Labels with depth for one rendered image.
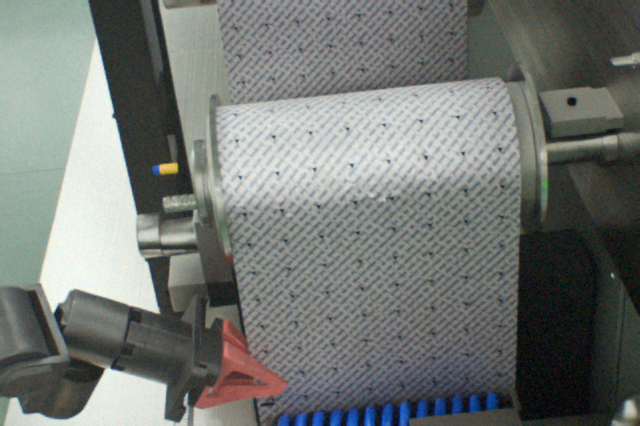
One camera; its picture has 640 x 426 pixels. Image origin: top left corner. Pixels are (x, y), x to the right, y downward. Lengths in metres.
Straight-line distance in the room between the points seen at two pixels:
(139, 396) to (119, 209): 0.38
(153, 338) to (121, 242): 0.57
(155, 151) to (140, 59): 0.11
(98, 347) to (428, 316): 0.28
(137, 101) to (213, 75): 0.67
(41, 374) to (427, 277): 0.32
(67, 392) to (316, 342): 0.22
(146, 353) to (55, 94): 3.00
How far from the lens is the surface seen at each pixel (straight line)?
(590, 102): 0.91
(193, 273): 1.00
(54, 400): 0.97
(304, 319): 0.92
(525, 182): 0.87
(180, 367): 0.92
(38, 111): 3.79
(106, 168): 1.63
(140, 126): 1.20
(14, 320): 0.88
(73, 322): 0.90
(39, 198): 3.31
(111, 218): 1.52
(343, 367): 0.96
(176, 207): 0.89
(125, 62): 1.16
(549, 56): 1.13
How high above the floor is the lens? 1.74
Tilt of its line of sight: 35 degrees down
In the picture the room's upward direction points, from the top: 6 degrees counter-clockwise
